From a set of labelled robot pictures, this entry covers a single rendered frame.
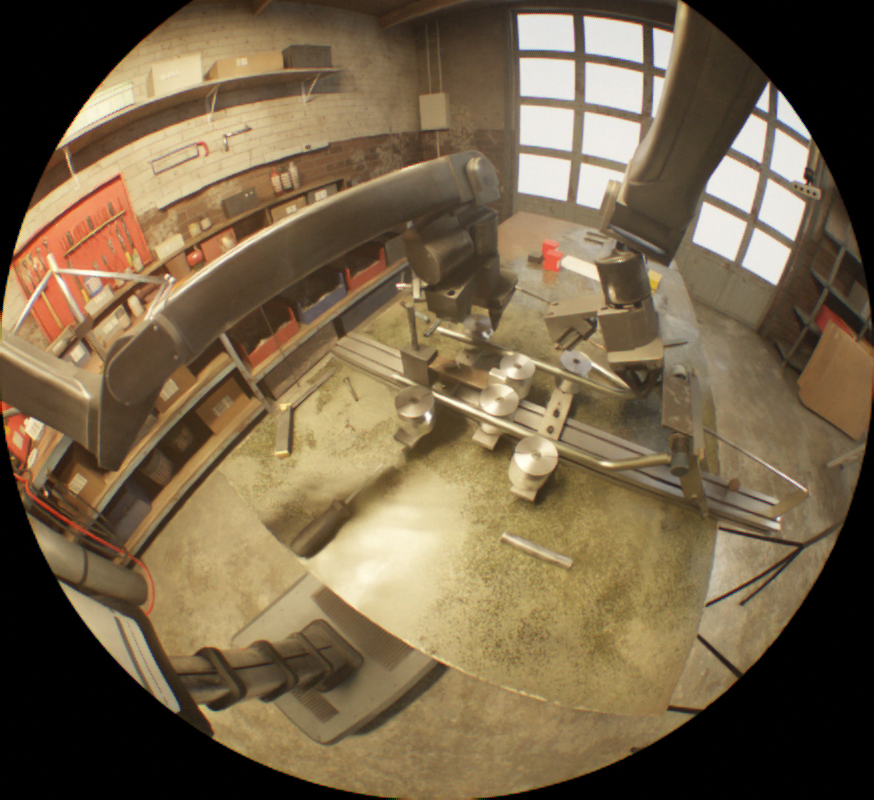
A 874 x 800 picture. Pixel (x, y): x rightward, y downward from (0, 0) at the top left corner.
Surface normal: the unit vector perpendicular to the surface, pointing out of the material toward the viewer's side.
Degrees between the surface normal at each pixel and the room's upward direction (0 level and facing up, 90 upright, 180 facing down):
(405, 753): 0
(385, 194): 71
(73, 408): 65
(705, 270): 90
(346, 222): 77
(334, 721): 0
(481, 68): 90
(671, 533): 0
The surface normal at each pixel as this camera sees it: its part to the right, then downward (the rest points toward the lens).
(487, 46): -0.52, 0.62
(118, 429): 0.62, 0.29
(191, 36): 0.85, 0.33
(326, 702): -0.05, -0.71
